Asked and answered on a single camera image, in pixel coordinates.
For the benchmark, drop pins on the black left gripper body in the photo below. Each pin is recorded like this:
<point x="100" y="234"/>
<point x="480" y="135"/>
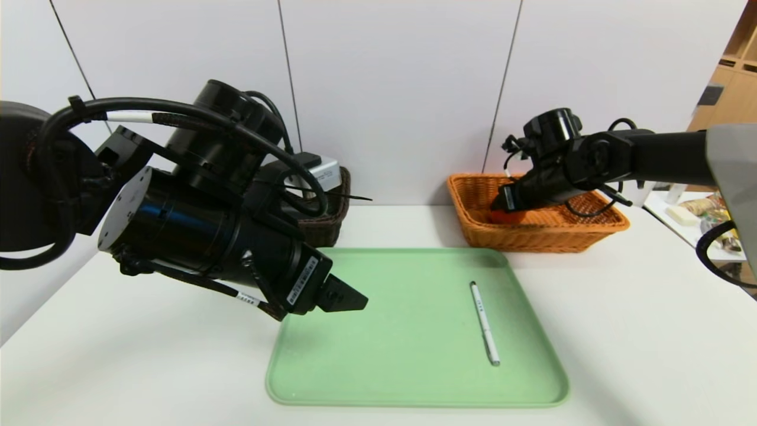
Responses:
<point x="306" y="282"/>

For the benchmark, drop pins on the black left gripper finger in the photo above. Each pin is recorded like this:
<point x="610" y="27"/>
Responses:
<point x="343" y="296"/>

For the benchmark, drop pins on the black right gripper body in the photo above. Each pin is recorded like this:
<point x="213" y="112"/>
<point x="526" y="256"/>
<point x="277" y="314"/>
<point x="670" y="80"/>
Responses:
<point x="507" y="200"/>

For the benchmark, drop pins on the orange fruit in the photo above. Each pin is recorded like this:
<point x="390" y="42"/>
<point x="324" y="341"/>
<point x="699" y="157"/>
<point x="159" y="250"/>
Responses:
<point x="508" y="216"/>

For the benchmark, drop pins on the white pen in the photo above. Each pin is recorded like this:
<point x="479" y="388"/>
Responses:
<point x="484" y="322"/>

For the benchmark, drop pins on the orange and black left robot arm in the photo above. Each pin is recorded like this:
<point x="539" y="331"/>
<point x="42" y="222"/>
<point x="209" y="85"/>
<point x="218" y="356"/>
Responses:
<point x="177" y="225"/>

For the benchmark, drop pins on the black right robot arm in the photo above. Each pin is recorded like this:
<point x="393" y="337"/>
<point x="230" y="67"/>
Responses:
<point x="662" y="157"/>

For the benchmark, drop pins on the orange wicker basket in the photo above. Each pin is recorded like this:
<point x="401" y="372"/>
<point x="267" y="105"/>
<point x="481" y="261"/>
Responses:
<point x="544" y="234"/>

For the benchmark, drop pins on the dark brown wicker basket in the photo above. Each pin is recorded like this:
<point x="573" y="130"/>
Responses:
<point x="331" y="225"/>

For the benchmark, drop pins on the light green plastic tray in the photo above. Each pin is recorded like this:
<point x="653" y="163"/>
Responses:
<point x="402" y="343"/>

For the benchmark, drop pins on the clear plastic bottle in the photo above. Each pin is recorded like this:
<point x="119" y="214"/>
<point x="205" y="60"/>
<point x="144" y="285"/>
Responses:
<point x="675" y="193"/>

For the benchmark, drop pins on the white block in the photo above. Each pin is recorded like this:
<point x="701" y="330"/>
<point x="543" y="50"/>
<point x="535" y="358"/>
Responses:
<point x="681" y="216"/>

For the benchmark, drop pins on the beige bread packet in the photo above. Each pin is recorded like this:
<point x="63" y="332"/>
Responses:
<point x="704" y="205"/>

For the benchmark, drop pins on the silver foil wrapper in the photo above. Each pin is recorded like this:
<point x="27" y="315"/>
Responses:
<point x="724" y="236"/>

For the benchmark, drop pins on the grey cabinet plaque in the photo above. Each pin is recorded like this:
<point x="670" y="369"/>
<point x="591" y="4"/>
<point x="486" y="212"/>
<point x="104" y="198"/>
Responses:
<point x="709" y="96"/>

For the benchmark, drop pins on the wooden cabinet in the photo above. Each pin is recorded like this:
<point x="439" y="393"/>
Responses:
<point x="733" y="100"/>

